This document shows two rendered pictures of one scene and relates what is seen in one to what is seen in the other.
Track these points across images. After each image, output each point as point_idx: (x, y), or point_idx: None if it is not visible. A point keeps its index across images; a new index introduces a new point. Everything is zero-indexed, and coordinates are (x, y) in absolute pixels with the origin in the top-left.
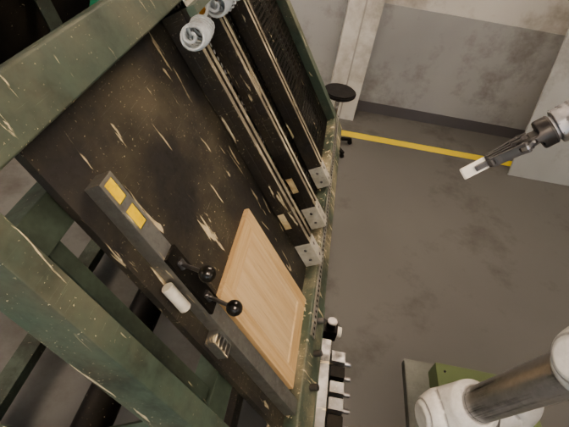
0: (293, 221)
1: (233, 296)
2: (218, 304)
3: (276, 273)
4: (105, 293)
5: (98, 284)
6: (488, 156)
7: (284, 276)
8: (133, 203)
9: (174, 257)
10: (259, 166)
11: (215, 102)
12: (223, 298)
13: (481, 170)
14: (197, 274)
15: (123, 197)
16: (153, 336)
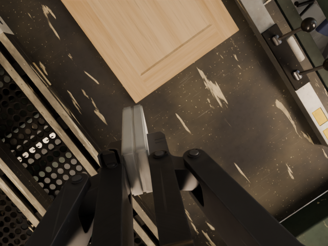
0: (36, 71)
1: (217, 23)
2: (257, 27)
3: (104, 17)
4: (322, 70)
5: (324, 77)
6: (131, 200)
7: (86, 7)
8: (318, 125)
9: (301, 80)
10: (98, 149)
11: (151, 212)
12: (234, 27)
13: (145, 133)
14: (280, 61)
15: (326, 130)
16: (295, 27)
